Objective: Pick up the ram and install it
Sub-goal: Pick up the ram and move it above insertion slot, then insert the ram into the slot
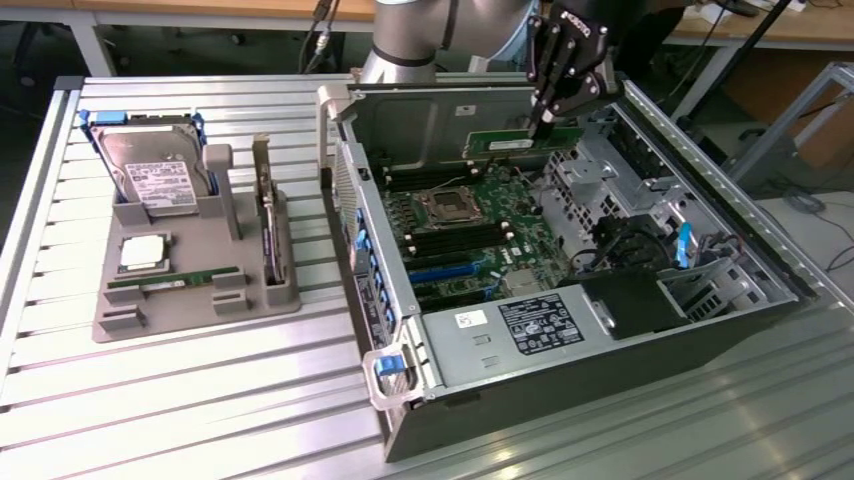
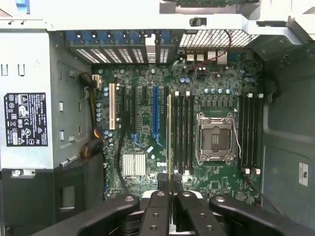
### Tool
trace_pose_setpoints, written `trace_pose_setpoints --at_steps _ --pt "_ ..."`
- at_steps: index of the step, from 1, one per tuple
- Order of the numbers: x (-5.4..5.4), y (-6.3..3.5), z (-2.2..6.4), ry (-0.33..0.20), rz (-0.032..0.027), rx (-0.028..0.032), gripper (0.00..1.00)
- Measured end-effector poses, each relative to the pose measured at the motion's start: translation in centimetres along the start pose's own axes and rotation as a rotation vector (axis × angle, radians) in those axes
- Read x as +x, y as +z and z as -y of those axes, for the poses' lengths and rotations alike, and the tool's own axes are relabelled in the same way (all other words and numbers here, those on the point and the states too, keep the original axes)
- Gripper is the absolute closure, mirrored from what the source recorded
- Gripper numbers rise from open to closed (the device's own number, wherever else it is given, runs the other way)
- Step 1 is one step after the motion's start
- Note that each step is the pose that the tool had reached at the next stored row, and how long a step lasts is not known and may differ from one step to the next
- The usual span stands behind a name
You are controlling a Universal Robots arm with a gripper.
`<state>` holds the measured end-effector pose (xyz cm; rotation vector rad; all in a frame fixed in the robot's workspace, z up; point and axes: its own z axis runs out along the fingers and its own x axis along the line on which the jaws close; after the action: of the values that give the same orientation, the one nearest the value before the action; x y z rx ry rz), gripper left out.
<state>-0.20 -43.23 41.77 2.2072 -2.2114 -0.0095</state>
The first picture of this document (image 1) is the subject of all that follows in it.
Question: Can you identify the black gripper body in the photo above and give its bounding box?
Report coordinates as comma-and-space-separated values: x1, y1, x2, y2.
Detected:
548, 0, 636, 57

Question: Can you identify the green RAM stick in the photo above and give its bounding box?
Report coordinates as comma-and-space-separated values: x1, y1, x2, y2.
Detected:
461, 126, 585, 160
105, 266, 241, 292

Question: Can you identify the black RAM slot bank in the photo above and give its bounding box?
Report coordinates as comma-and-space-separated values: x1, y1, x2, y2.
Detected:
401, 221, 516, 257
381, 165, 482, 193

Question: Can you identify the black tripod pole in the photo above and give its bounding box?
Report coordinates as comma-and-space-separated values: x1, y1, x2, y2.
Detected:
671, 0, 803, 121

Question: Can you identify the wooden desk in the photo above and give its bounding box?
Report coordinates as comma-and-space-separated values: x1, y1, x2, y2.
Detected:
663, 0, 854, 51
0, 0, 378, 76

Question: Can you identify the CPU socket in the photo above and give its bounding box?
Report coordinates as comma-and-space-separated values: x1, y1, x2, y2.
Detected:
412, 186, 480, 225

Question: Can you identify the green motherboard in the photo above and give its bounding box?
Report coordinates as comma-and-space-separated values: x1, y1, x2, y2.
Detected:
378, 159, 576, 312

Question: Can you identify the silver chipset heatsink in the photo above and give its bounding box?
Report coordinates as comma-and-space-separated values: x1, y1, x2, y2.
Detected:
501, 271, 547, 297

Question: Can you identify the blue expansion slot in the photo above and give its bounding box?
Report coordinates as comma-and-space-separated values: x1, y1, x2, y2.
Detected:
406, 264, 482, 284

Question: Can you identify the black fan shroud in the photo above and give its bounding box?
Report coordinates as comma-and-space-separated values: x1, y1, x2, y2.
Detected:
577, 266, 693, 342

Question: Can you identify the graphics card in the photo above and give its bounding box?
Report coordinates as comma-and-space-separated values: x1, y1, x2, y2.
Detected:
250, 131, 296, 290

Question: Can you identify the grey power supply unit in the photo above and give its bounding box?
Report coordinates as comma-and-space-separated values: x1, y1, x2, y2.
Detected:
418, 284, 605, 392

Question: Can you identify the open black PC case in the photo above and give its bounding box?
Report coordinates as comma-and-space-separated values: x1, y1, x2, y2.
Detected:
314, 74, 823, 464

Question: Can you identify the blue case latch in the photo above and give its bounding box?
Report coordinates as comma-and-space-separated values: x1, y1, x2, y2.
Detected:
370, 351, 406, 377

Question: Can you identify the silver CPU chip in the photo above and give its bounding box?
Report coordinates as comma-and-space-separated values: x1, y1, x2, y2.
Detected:
114, 233, 176, 275

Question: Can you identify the grey parts rack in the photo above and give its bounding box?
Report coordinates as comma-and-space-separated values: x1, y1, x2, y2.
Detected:
88, 143, 302, 345

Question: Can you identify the aluminium profile frame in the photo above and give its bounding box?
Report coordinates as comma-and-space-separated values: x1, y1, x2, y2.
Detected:
724, 61, 854, 187

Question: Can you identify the black hanging cable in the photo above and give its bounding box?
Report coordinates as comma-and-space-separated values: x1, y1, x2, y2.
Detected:
296, 0, 334, 76

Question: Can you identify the blue disk wire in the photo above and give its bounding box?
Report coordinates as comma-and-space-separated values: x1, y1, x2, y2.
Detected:
671, 221, 699, 272

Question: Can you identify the grey cable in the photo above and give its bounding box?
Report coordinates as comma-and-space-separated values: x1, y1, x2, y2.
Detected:
780, 187, 854, 274

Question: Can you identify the hard disk with blue bracket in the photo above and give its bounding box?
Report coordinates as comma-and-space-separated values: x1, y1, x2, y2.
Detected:
77, 110, 209, 219

